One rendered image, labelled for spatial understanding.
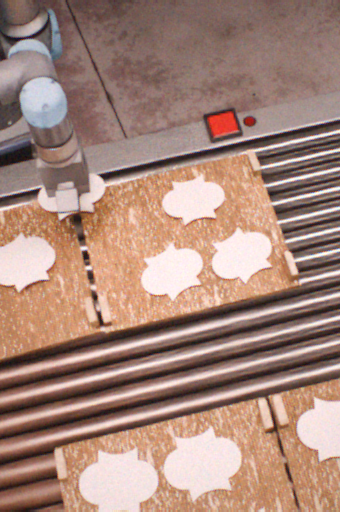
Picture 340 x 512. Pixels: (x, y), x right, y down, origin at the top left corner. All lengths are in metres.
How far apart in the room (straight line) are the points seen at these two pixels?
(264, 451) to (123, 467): 0.26
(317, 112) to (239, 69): 1.34
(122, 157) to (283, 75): 1.47
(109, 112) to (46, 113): 1.77
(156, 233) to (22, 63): 0.49
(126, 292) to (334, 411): 0.48
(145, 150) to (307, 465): 0.80
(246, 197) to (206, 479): 0.62
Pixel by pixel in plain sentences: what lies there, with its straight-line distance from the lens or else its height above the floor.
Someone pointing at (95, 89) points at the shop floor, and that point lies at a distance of 3.18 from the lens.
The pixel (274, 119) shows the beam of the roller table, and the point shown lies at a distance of 1.87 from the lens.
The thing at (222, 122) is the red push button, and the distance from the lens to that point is 1.84.
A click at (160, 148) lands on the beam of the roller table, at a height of 0.91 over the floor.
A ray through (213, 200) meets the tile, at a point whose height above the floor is 0.95.
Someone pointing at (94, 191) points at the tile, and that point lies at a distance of 1.57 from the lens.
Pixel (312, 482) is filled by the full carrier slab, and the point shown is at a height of 0.94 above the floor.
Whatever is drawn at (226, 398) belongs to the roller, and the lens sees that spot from 1.53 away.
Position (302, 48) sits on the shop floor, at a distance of 3.29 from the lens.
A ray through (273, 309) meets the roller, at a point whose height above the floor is 0.92.
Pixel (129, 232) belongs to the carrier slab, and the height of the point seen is 0.94.
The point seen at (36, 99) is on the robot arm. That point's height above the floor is 1.38.
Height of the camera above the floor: 2.38
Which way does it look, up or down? 61 degrees down
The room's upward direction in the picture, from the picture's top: 8 degrees counter-clockwise
